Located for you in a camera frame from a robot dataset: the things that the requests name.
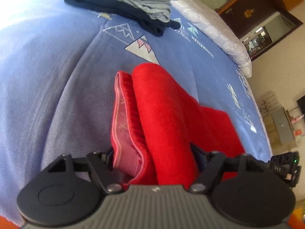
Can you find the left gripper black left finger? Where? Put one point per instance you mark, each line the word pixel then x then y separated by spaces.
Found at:
pixel 98 166

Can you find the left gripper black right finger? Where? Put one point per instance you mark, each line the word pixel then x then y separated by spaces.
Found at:
pixel 213 165

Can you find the red pants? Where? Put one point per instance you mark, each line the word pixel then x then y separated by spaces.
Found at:
pixel 155 123

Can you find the grey side table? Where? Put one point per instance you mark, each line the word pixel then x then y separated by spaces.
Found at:
pixel 280 130

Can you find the white perforated box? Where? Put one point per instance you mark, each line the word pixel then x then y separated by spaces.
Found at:
pixel 271 102

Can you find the blue patterned bed sheet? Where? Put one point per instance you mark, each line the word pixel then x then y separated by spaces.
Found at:
pixel 58 65

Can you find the white quilted comforter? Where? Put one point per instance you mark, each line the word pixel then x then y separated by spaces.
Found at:
pixel 211 24

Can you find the dark wooden cabinet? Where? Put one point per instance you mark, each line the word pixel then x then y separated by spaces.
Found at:
pixel 260 24

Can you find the dark navy folded garment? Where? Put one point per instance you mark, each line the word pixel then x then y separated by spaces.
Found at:
pixel 125 10

